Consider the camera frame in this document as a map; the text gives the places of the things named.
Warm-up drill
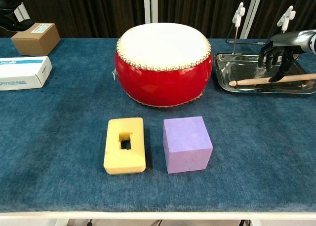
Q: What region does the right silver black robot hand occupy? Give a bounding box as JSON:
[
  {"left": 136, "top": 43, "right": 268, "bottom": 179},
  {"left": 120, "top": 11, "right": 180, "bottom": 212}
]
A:
[{"left": 258, "top": 30, "right": 314, "bottom": 83}]

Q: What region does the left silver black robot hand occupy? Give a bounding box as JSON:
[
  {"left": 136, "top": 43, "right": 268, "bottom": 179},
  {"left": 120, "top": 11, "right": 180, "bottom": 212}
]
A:
[{"left": 0, "top": 0, "right": 34, "bottom": 33}]

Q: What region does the wooden drumstick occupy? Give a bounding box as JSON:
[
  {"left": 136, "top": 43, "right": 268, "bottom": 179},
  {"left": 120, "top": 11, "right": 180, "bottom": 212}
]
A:
[{"left": 229, "top": 73, "right": 316, "bottom": 87}]

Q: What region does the red drum with white skin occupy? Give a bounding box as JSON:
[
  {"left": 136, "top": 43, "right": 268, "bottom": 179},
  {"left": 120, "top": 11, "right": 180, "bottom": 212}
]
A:
[{"left": 110, "top": 23, "right": 214, "bottom": 110}]

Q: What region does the brown cardboard box with label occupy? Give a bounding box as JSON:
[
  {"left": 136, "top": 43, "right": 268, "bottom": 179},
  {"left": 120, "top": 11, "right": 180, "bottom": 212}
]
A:
[{"left": 10, "top": 22, "right": 61, "bottom": 56}]

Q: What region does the stainless steel tray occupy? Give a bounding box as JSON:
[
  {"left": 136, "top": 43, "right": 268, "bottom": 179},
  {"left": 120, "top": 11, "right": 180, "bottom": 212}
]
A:
[{"left": 213, "top": 53, "right": 316, "bottom": 94}]

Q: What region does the white box with blue stripe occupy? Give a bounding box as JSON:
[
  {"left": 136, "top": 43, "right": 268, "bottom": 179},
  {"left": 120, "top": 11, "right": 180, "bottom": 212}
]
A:
[{"left": 0, "top": 56, "right": 53, "bottom": 91}]

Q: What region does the dark brown curtain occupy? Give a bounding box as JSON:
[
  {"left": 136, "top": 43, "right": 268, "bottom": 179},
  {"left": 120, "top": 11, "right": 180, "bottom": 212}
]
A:
[{"left": 0, "top": 0, "right": 316, "bottom": 39}]

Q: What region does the purple foam cube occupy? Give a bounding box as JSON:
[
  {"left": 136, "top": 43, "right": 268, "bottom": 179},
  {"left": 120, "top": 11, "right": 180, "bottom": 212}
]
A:
[{"left": 162, "top": 116, "right": 214, "bottom": 174}]

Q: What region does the blue velvet table mat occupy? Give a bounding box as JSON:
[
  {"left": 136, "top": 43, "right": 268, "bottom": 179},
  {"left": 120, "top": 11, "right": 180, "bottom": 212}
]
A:
[{"left": 0, "top": 37, "right": 316, "bottom": 213}]

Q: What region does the yellow sponge block with hole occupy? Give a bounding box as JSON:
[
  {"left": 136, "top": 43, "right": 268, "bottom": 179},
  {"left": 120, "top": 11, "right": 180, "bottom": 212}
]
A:
[{"left": 103, "top": 117, "right": 147, "bottom": 175}]

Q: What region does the white table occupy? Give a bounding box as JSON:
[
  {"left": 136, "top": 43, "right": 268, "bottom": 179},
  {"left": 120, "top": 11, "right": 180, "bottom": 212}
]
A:
[{"left": 0, "top": 211, "right": 316, "bottom": 226}]

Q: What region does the wire stand with white clips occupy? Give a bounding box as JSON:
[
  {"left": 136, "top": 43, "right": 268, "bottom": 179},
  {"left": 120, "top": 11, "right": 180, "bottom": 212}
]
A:
[{"left": 226, "top": 2, "right": 297, "bottom": 56}]

